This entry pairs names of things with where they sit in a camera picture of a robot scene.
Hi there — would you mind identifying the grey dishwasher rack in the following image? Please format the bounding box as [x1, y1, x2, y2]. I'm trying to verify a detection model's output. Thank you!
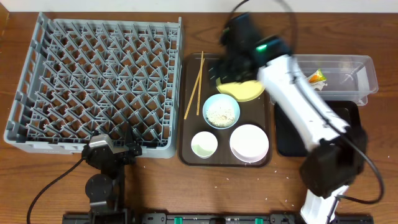
[4, 13, 183, 159]

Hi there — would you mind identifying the dark brown serving tray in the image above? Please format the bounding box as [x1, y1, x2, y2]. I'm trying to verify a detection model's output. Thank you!
[177, 53, 272, 168]

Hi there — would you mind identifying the black waste bin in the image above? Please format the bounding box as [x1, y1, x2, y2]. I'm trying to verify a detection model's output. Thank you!
[274, 101, 361, 157]

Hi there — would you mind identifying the light blue bowl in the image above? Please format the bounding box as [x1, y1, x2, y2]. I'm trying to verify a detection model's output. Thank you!
[202, 94, 241, 129]

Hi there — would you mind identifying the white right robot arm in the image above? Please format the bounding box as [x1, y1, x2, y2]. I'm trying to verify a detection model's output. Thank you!
[210, 13, 368, 223]

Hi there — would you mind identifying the clear plastic waste bin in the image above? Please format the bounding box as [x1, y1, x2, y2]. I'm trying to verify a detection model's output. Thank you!
[296, 54, 379, 106]

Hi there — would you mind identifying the white pink bowl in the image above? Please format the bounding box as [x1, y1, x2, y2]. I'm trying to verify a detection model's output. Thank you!
[229, 124, 269, 163]

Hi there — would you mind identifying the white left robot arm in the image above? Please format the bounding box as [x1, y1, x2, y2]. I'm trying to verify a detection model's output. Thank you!
[81, 128, 142, 224]

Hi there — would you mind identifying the yellow plate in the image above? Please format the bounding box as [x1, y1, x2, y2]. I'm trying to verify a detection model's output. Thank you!
[216, 79, 264, 102]

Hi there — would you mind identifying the small white green cup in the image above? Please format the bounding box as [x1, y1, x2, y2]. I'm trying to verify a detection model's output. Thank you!
[191, 131, 218, 159]

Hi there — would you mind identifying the right wooden chopstick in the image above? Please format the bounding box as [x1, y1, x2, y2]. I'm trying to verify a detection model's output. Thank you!
[196, 51, 205, 116]

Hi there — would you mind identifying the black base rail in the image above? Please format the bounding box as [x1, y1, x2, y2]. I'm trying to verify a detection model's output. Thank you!
[62, 213, 374, 224]

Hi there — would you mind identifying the white tissue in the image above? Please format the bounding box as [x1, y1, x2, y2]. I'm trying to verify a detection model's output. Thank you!
[311, 82, 328, 91]

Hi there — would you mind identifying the green orange snack wrapper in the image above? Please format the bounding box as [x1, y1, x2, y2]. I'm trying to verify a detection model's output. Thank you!
[307, 69, 327, 84]

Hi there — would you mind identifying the left wooden chopstick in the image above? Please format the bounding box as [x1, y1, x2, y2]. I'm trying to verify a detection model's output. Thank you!
[184, 59, 205, 119]

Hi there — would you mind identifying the wooden chopstick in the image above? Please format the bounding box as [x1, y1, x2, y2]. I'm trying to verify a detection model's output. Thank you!
[196, 51, 205, 116]
[184, 59, 205, 119]

